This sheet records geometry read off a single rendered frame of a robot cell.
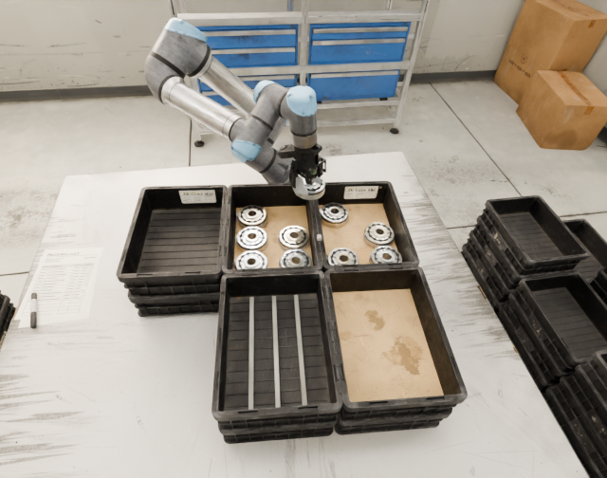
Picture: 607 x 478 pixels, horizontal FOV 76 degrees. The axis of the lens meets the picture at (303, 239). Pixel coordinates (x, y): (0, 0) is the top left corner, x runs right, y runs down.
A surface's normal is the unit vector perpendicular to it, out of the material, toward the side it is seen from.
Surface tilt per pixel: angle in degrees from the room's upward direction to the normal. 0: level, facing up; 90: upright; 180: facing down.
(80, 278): 0
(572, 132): 90
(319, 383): 0
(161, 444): 0
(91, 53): 90
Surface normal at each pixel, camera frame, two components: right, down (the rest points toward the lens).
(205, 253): 0.04, -0.67
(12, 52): 0.17, 0.74
